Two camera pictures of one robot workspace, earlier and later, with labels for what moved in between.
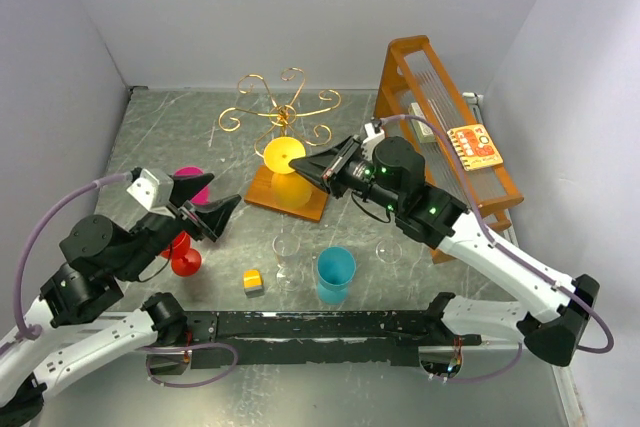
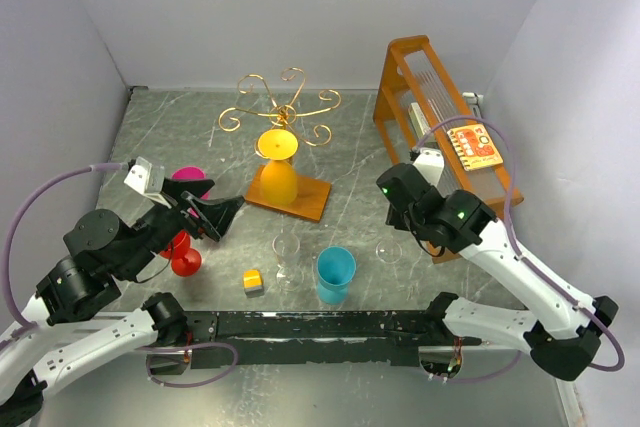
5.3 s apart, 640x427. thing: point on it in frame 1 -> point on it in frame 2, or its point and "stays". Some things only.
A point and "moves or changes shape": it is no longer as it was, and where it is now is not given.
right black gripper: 333,160 -> 395,219
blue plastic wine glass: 336,268 stays
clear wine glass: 389,251 stays
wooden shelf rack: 416,103 stays
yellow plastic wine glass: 289,188 moves or changes shape
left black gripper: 212,217 stays
